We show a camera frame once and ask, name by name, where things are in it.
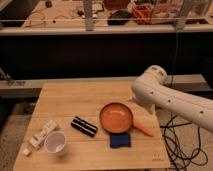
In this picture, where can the black object on bench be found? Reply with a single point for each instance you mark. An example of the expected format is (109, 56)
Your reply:
(119, 17)

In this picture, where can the white plastic cup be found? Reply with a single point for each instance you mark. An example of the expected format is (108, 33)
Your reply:
(55, 143)

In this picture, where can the blue sponge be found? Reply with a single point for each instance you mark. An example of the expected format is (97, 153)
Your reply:
(120, 140)

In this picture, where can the grey metal post right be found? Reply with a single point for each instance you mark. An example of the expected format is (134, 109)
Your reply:
(185, 9)

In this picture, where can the white tube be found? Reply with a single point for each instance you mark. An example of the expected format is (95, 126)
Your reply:
(37, 140)

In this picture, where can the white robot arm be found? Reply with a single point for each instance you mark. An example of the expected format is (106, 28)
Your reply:
(149, 88)

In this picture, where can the black striped cylinder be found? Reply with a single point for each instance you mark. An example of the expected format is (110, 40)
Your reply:
(84, 126)

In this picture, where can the orange crate on bench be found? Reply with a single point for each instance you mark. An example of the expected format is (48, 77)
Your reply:
(141, 15)

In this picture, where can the orange carrot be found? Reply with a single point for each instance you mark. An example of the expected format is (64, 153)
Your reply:
(143, 130)

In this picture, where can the grey metal post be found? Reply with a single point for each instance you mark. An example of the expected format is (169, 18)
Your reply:
(88, 14)
(185, 9)

